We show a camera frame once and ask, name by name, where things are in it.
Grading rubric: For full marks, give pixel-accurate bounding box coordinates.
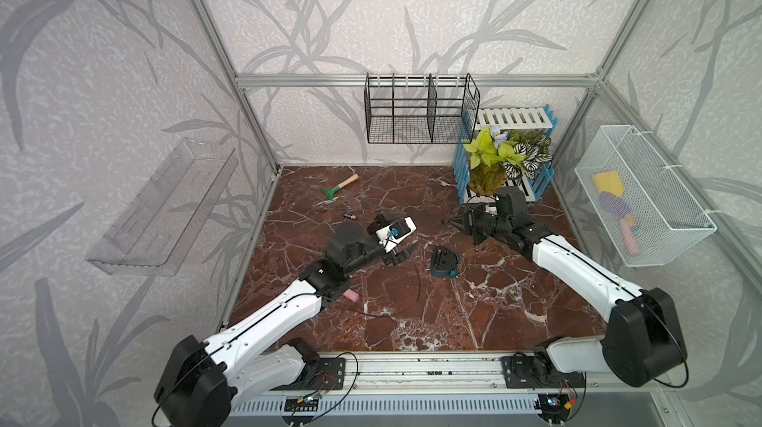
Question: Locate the teal alarm clock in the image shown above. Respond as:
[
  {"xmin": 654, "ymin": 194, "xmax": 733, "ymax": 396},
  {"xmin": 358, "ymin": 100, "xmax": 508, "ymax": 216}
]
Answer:
[{"xmin": 429, "ymin": 246, "xmax": 462, "ymax": 279}]

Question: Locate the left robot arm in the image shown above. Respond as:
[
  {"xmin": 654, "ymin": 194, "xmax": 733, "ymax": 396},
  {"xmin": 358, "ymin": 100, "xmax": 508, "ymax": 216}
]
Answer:
[{"xmin": 154, "ymin": 213, "xmax": 417, "ymax": 426}]

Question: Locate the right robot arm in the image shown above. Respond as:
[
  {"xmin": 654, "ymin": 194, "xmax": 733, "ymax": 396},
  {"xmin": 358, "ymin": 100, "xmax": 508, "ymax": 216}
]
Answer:
[{"xmin": 449, "ymin": 187, "xmax": 688, "ymax": 387}]

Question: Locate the glass vase with plants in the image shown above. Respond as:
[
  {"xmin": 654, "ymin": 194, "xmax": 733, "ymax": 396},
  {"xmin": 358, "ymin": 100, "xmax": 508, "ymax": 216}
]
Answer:
[{"xmin": 464, "ymin": 127, "xmax": 553, "ymax": 196}]

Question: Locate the blue white slatted wooden shelf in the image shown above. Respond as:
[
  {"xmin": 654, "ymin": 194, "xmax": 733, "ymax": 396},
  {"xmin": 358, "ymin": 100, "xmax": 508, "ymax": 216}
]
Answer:
[{"xmin": 452, "ymin": 106, "xmax": 558, "ymax": 204}]

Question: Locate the purple pink toy shovel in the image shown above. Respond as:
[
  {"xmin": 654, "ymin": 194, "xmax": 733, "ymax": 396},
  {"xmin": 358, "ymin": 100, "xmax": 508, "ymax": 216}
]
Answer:
[{"xmin": 598, "ymin": 191, "xmax": 640, "ymax": 256}]

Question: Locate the yellow toy spade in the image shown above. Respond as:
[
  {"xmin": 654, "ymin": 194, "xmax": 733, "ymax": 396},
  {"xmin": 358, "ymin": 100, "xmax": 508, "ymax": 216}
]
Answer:
[{"xmin": 593, "ymin": 171, "xmax": 625, "ymax": 198}]

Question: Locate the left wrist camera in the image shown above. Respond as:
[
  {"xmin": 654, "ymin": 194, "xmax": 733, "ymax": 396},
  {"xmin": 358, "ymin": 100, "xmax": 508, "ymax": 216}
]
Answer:
[{"xmin": 367, "ymin": 213, "xmax": 417, "ymax": 252}]

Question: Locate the green wooden-handled garden tool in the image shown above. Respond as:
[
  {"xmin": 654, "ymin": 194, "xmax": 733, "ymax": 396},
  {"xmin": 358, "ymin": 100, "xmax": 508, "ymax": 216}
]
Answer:
[{"xmin": 323, "ymin": 174, "xmax": 359, "ymax": 201}]

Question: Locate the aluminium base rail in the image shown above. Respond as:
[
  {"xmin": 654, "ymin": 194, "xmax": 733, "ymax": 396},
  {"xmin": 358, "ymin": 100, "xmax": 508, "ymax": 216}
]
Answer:
[{"xmin": 171, "ymin": 350, "xmax": 662, "ymax": 398}]

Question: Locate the black wire wall basket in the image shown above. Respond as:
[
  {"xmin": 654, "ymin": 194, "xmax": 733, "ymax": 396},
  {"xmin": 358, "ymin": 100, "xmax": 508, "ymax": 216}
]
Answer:
[{"xmin": 363, "ymin": 74, "xmax": 481, "ymax": 145}]

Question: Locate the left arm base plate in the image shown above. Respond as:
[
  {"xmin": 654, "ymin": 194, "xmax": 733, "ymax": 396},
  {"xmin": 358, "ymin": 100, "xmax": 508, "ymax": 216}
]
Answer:
[{"xmin": 276, "ymin": 357, "xmax": 346, "ymax": 391}]

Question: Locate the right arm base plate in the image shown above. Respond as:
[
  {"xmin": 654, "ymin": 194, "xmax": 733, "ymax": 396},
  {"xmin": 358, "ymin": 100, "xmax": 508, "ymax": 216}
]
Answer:
[{"xmin": 500, "ymin": 352, "xmax": 587, "ymax": 389}]

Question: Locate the white wire mesh basket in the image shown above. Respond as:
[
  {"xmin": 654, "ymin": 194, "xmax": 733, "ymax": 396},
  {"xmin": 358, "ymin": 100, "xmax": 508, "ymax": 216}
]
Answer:
[{"xmin": 575, "ymin": 125, "xmax": 718, "ymax": 267}]

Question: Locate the clear plastic wall shelf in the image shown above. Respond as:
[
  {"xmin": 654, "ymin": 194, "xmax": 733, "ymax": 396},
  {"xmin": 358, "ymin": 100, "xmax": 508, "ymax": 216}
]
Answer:
[{"xmin": 85, "ymin": 138, "xmax": 239, "ymax": 277}]

